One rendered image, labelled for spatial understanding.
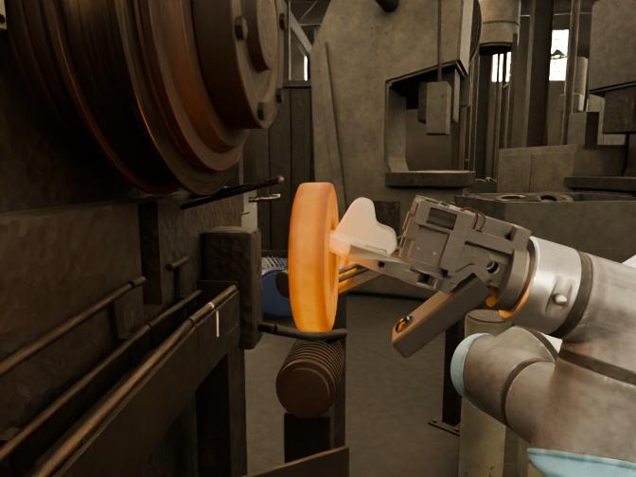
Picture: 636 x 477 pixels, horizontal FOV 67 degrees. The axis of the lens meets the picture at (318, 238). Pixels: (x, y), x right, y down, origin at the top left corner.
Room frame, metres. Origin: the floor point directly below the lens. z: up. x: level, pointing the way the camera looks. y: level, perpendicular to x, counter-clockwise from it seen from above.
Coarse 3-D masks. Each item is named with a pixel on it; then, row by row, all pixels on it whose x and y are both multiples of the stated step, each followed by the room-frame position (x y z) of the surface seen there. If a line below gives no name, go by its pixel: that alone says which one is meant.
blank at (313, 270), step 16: (304, 192) 0.47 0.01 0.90; (320, 192) 0.47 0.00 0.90; (304, 208) 0.45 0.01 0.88; (320, 208) 0.45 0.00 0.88; (336, 208) 0.54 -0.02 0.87; (304, 224) 0.44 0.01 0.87; (320, 224) 0.44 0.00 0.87; (336, 224) 0.54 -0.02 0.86; (304, 240) 0.43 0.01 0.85; (320, 240) 0.43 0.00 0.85; (304, 256) 0.43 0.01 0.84; (320, 256) 0.43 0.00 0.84; (336, 256) 0.54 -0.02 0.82; (304, 272) 0.43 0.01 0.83; (320, 272) 0.43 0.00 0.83; (336, 272) 0.54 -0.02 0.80; (304, 288) 0.43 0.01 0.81; (320, 288) 0.43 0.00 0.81; (336, 288) 0.54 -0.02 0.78; (304, 304) 0.43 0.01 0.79; (320, 304) 0.43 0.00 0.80; (336, 304) 0.53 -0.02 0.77; (304, 320) 0.45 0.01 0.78; (320, 320) 0.44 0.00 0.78
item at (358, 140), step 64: (384, 0) 3.09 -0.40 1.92; (448, 0) 3.17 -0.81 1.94; (320, 64) 3.46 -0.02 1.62; (384, 64) 3.32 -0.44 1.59; (448, 64) 3.18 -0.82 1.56; (320, 128) 3.49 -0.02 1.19; (384, 128) 3.32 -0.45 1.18; (448, 128) 3.06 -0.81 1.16; (384, 192) 3.31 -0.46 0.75; (448, 192) 3.15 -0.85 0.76
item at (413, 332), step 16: (464, 288) 0.47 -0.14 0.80; (480, 288) 0.46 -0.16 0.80; (432, 304) 0.49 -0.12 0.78; (448, 304) 0.47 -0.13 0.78; (464, 304) 0.47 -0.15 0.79; (400, 320) 0.50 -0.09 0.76; (416, 320) 0.48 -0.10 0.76; (432, 320) 0.47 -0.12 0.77; (448, 320) 0.47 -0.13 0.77; (400, 336) 0.48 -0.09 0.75; (416, 336) 0.47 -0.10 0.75; (432, 336) 0.47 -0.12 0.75; (400, 352) 0.48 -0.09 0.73
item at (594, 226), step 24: (552, 192) 2.92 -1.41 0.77; (504, 216) 2.50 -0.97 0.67; (528, 216) 2.51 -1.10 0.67; (552, 216) 2.53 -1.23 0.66; (576, 216) 2.55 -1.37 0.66; (600, 216) 2.56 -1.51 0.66; (624, 216) 2.58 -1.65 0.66; (552, 240) 2.53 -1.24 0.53; (576, 240) 2.55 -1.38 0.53; (600, 240) 2.57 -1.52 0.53; (624, 240) 2.58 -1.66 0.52
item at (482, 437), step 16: (480, 320) 1.23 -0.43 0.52; (496, 320) 1.23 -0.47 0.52; (464, 400) 1.26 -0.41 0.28; (464, 416) 1.26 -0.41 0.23; (480, 416) 1.22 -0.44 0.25; (464, 432) 1.25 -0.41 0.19; (480, 432) 1.22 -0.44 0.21; (496, 432) 1.21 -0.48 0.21; (464, 448) 1.25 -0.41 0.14; (480, 448) 1.22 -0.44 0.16; (496, 448) 1.22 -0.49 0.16; (464, 464) 1.25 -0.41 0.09; (480, 464) 1.22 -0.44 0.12; (496, 464) 1.22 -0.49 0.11
